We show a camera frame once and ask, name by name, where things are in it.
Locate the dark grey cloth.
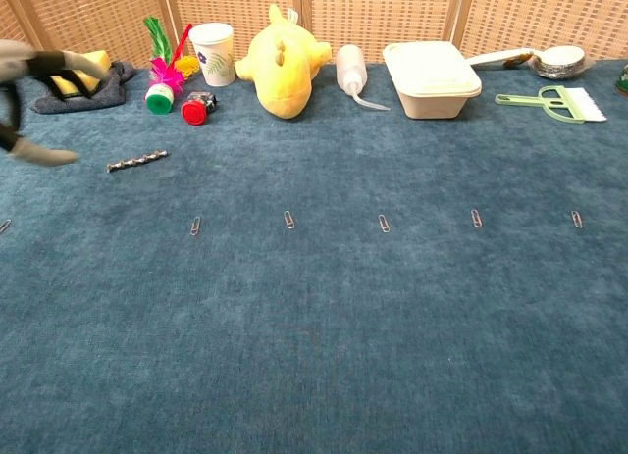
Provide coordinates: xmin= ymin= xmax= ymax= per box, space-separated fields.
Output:
xmin=29 ymin=60 xmax=138 ymax=115

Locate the green white hand brush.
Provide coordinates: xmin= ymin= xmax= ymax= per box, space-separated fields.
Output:
xmin=494 ymin=84 xmax=608 ymax=125

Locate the yellow sponge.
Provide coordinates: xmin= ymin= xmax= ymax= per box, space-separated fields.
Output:
xmin=51 ymin=50 xmax=113 ymax=98

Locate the translucent squeeze wash bottle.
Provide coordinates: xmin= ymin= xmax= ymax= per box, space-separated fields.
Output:
xmin=335 ymin=43 xmax=392 ymax=112

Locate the white paper cup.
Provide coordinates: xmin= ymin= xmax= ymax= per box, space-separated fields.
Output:
xmin=188 ymin=22 xmax=236 ymax=87

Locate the blue carpet table cover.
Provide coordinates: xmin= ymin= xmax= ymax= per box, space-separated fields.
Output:
xmin=0 ymin=59 xmax=628 ymax=454

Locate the woven wooden folding screen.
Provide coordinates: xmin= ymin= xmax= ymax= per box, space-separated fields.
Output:
xmin=0 ymin=0 xmax=628 ymax=72

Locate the yellow plush toy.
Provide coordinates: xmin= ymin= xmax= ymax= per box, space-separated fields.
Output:
xmin=234 ymin=3 xmax=333 ymax=121

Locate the colourful feather shuttlecock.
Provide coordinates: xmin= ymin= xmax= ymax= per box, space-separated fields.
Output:
xmin=142 ymin=15 xmax=201 ymax=116

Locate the beige lidded lunch box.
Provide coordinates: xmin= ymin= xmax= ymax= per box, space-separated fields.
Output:
xmin=382 ymin=40 xmax=483 ymax=121

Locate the white plastic spoon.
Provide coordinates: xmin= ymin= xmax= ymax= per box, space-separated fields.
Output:
xmin=465 ymin=45 xmax=585 ymax=69

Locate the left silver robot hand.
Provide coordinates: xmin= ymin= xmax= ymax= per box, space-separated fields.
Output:
xmin=0 ymin=39 xmax=112 ymax=169

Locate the red capped small bottle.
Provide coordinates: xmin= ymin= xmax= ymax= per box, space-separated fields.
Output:
xmin=180 ymin=91 xmax=218 ymax=126

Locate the silver foil dish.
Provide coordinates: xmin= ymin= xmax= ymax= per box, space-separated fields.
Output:
xmin=528 ymin=45 xmax=588 ymax=80

